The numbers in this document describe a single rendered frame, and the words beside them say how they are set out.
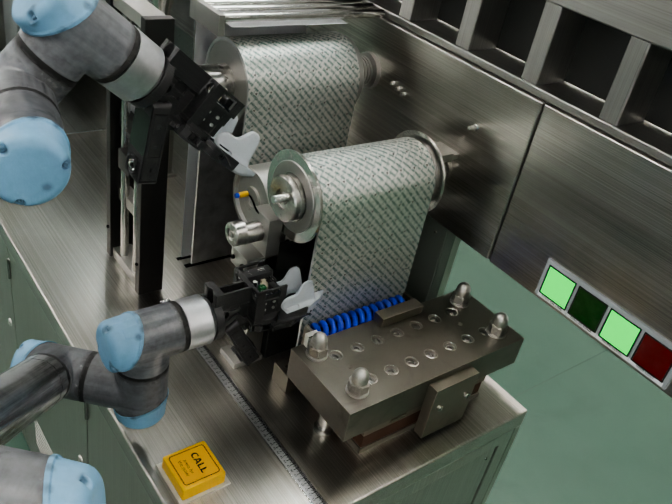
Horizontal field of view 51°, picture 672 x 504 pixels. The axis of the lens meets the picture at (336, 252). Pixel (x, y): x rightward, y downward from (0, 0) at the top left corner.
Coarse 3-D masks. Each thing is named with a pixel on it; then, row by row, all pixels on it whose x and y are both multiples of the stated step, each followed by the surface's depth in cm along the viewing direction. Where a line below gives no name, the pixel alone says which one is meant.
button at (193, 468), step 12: (204, 444) 109; (168, 456) 106; (180, 456) 106; (192, 456) 106; (204, 456) 107; (168, 468) 104; (180, 468) 104; (192, 468) 105; (204, 468) 105; (216, 468) 105; (180, 480) 103; (192, 480) 103; (204, 480) 103; (216, 480) 105; (180, 492) 102; (192, 492) 103
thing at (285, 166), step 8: (288, 160) 109; (432, 160) 120; (280, 168) 111; (288, 168) 109; (296, 168) 107; (304, 176) 106; (304, 184) 107; (312, 192) 106; (312, 200) 106; (312, 208) 106; (304, 216) 108; (312, 216) 107; (288, 224) 113; (296, 224) 111; (304, 224) 109; (296, 232) 111
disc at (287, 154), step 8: (280, 152) 110; (288, 152) 109; (296, 152) 107; (272, 160) 113; (280, 160) 111; (296, 160) 107; (304, 160) 106; (272, 168) 113; (304, 168) 106; (312, 168) 105; (272, 176) 114; (312, 176) 105; (312, 184) 105; (320, 192) 104; (320, 200) 105; (320, 208) 105; (320, 216) 106; (312, 224) 108; (320, 224) 106; (288, 232) 114; (304, 232) 110; (312, 232) 108; (296, 240) 112; (304, 240) 110
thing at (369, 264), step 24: (336, 240) 112; (360, 240) 116; (384, 240) 120; (408, 240) 124; (312, 264) 112; (336, 264) 116; (360, 264) 120; (384, 264) 124; (408, 264) 128; (336, 288) 119; (360, 288) 123; (384, 288) 128; (312, 312) 119; (336, 312) 123
